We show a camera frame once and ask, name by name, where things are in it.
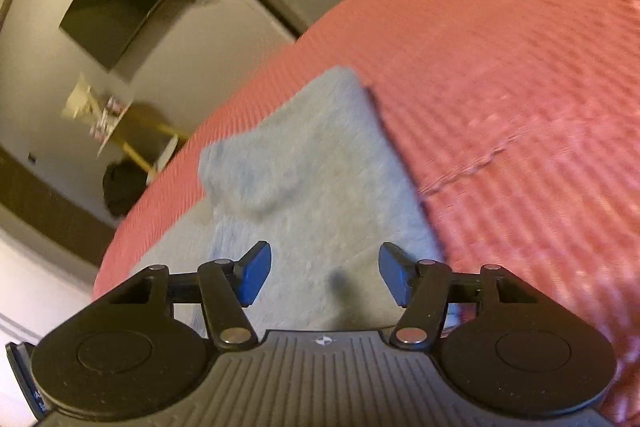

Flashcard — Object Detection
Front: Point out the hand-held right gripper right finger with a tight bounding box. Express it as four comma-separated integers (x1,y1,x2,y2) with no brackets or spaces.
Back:
378,241,552,351

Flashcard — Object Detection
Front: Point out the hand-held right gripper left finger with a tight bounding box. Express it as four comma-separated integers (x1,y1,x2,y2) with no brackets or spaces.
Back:
94,241,273,351

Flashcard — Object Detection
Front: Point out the grey towel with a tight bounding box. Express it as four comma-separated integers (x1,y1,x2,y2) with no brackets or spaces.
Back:
150,66,462,339

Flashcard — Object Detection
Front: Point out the black backpack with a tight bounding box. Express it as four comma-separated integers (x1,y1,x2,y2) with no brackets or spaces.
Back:
102,159,157,219

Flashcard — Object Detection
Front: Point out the yellow wooden table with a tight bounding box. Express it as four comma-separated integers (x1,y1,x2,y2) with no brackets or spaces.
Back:
97,101,192,174

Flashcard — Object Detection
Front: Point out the printed magazine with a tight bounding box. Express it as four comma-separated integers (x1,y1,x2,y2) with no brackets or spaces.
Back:
89,96,126,142

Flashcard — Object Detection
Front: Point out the red ribbed blanket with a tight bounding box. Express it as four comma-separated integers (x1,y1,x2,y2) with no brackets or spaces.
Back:
92,0,640,427

